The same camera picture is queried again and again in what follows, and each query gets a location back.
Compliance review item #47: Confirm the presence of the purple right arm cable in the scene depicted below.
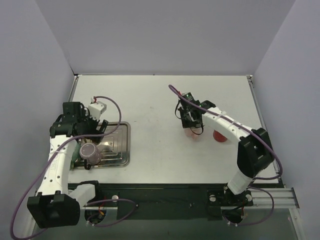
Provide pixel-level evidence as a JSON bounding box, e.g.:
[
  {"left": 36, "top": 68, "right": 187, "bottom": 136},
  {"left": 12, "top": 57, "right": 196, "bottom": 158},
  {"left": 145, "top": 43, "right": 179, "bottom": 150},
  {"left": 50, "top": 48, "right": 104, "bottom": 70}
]
[{"left": 168, "top": 84, "right": 283, "bottom": 181}]

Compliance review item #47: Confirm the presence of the pink faceted mug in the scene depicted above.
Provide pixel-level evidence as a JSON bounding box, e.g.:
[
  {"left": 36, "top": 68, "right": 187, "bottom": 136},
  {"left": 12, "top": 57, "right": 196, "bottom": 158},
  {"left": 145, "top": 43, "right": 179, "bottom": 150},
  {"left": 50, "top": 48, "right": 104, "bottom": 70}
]
[{"left": 184, "top": 128, "right": 203, "bottom": 140}]

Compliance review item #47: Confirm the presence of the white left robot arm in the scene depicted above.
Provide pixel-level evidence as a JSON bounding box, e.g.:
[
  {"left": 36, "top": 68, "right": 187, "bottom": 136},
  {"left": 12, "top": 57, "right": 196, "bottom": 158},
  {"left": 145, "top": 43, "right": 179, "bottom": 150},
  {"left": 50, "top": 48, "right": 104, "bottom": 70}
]
[{"left": 27, "top": 102, "right": 108, "bottom": 229}]

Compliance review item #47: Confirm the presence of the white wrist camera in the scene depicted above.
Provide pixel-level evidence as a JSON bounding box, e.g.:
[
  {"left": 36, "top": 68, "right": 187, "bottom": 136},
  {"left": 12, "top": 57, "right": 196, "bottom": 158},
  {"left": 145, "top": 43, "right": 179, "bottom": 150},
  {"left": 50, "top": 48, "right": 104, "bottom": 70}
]
[
  {"left": 87, "top": 101, "right": 107, "bottom": 121},
  {"left": 182, "top": 92, "right": 194, "bottom": 102}
]

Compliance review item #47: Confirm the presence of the green mug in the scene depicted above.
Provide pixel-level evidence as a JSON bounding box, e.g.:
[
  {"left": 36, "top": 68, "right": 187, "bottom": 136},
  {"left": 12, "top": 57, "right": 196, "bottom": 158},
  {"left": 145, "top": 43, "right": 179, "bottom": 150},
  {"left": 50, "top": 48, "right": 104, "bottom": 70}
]
[{"left": 69, "top": 143, "right": 81, "bottom": 170}]

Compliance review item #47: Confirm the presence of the red mug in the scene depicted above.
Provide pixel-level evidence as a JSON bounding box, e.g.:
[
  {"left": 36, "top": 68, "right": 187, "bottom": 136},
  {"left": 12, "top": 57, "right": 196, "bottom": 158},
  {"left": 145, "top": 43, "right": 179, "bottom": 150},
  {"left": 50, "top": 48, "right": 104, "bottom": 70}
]
[{"left": 213, "top": 130, "right": 228, "bottom": 143}]

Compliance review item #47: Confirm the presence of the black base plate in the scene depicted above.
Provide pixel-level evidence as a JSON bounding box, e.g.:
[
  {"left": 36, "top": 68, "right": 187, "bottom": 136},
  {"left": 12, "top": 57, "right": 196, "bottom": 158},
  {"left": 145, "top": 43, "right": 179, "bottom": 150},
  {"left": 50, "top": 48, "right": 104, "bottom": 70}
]
[{"left": 84, "top": 183, "right": 253, "bottom": 222}]

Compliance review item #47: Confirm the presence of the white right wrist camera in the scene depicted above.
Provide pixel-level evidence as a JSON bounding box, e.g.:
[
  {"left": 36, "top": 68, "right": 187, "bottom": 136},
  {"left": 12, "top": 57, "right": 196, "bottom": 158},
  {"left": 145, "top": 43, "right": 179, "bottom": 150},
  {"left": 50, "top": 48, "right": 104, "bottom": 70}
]
[{"left": 182, "top": 92, "right": 194, "bottom": 102}]

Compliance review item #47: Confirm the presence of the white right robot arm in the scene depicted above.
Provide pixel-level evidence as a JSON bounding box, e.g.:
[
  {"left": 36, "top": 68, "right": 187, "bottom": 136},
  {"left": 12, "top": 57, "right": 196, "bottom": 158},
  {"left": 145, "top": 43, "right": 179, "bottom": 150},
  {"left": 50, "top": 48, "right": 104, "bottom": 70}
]
[{"left": 175, "top": 98, "right": 274, "bottom": 205}]

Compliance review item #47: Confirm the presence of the metal tray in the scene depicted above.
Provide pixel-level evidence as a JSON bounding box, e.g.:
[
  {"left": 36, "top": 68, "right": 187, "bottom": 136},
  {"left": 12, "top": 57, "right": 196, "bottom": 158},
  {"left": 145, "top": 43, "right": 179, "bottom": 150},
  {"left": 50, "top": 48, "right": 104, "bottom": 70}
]
[{"left": 91, "top": 121, "right": 131, "bottom": 169}]

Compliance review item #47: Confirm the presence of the lilac mug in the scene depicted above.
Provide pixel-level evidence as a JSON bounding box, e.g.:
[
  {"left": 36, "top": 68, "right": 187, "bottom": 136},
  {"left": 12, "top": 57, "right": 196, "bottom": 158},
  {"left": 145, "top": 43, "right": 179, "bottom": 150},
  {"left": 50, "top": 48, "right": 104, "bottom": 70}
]
[{"left": 79, "top": 142, "right": 102, "bottom": 166}]

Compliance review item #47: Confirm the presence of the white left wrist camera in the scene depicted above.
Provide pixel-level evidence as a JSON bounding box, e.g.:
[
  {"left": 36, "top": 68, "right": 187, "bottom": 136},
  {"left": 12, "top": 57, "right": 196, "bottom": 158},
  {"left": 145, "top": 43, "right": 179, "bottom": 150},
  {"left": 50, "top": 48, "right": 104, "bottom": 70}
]
[{"left": 87, "top": 101, "right": 107, "bottom": 121}]

